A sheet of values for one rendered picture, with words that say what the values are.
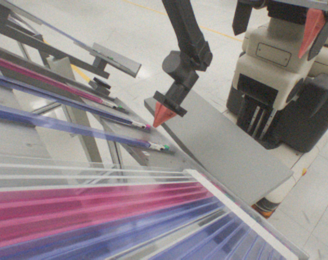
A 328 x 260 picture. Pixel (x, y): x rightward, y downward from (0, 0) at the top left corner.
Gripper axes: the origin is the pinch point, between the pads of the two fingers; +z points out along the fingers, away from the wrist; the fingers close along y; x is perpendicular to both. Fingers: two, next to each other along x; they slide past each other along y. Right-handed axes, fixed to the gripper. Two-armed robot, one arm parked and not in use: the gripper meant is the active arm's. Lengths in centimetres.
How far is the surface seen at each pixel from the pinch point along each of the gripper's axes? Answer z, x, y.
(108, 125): 3.0, -21.4, 4.7
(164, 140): 1.3, -2.8, 7.3
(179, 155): 1.7, -2.7, 14.0
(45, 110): 43, 17, -92
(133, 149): 2.9, -21.3, 13.8
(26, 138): 3.3, -41.7, 15.7
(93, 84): 0.8, -12.0, -20.8
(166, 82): -21, 118, -102
